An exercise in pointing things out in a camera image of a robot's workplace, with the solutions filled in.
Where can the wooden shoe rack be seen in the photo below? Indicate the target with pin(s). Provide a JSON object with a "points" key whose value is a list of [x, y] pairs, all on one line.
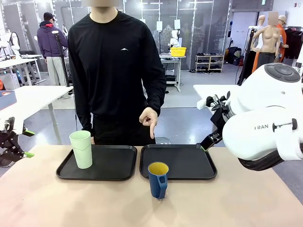
{"points": [[209, 62]]}

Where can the person's right forearm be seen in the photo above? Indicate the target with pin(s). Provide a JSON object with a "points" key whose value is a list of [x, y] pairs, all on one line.
{"points": [[82, 116]]}

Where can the black tripod stand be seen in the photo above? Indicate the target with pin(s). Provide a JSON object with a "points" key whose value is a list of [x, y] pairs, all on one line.
{"points": [[62, 59]]}

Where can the person's left forearm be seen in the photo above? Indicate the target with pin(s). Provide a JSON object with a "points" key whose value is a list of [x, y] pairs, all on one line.
{"points": [[156, 99]]}

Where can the black hanging trousers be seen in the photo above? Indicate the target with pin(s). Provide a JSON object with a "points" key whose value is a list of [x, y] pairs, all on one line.
{"points": [[246, 68]]}

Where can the beige mannequin torso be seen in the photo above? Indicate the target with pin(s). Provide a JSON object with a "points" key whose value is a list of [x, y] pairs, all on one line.
{"points": [[267, 40]]}

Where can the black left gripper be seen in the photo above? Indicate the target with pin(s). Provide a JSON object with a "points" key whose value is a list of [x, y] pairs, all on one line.
{"points": [[7, 142]]}

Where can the man in purple hoodie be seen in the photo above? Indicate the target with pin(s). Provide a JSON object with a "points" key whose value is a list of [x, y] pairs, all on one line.
{"points": [[50, 42]]}

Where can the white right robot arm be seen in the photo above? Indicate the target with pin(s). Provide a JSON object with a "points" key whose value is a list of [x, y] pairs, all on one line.
{"points": [[255, 113]]}

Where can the person's left hand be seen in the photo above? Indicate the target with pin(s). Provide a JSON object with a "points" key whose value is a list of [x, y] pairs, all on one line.
{"points": [[150, 117]]}

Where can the tall pale green cup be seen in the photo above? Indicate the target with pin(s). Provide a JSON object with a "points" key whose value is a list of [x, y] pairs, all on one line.
{"points": [[81, 151]]}

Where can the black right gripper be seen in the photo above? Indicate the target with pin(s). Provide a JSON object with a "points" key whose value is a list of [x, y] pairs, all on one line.
{"points": [[219, 120]]}

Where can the black plastic tray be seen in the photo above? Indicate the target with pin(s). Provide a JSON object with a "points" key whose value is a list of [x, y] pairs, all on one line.
{"points": [[111, 163], [189, 160]]}

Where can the grey height-adjustable desk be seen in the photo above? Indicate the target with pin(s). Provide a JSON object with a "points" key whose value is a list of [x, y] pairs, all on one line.
{"points": [[172, 71]]}

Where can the white humanoid robot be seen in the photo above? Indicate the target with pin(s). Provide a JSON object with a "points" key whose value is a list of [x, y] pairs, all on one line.
{"points": [[175, 37]]}

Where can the white mannequin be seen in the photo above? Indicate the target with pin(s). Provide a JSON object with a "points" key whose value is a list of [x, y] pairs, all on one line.
{"points": [[261, 23]]}

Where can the blue mug yellow inside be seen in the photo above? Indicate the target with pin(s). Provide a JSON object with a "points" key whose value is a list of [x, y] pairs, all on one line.
{"points": [[156, 184]]}

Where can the blue box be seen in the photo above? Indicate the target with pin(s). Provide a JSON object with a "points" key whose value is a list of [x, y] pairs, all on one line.
{"points": [[7, 99]]}

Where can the white desk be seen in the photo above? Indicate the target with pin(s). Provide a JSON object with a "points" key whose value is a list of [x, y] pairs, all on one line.
{"points": [[16, 62]]}

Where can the dark bags pile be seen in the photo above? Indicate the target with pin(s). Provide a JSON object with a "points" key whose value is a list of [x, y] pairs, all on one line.
{"points": [[234, 55]]}

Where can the yellow basket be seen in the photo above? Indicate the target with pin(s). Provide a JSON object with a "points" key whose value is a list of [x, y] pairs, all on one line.
{"points": [[178, 52]]}

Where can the figure in orange clothes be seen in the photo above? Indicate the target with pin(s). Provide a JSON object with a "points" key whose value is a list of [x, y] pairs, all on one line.
{"points": [[282, 35]]}

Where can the white table with grey leg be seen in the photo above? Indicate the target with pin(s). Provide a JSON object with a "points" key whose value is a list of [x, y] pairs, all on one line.
{"points": [[40, 94]]}

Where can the rack of black clothes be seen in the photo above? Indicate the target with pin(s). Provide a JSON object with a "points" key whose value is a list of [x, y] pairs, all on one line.
{"points": [[293, 42]]}

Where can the person's right hand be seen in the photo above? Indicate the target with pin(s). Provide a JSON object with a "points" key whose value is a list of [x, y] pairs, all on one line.
{"points": [[92, 141]]}

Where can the person in black sweater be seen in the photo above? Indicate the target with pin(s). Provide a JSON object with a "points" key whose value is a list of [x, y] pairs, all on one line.
{"points": [[111, 71]]}

